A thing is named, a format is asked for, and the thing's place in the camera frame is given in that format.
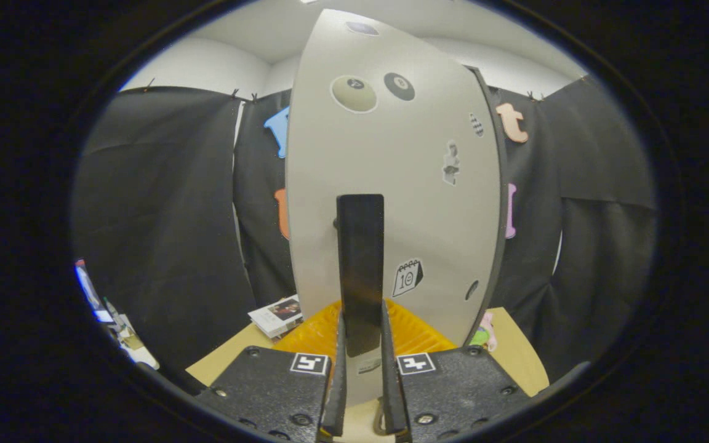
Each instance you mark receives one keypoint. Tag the light grey shoe cabinet door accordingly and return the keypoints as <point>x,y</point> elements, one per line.
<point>391,154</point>

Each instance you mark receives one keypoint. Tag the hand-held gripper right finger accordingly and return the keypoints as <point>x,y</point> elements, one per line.
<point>453,387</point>

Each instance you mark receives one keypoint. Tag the grey shoe cabinet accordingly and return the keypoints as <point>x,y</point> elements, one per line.
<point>502,184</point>

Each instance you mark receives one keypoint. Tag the pile of small clutter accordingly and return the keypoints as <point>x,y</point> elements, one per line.
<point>130,338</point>

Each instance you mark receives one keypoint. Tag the black backdrop cloth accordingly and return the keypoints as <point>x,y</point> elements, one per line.
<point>157,215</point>

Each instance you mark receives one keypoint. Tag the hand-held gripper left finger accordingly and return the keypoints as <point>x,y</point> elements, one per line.
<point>268,387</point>

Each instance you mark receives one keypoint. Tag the white book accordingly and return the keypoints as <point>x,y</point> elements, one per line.
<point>277,314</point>

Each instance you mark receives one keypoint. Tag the green pink plush toy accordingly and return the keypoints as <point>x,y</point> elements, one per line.
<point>484,335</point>

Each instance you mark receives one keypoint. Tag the blue printed poster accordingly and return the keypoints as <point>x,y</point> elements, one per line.
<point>87,289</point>

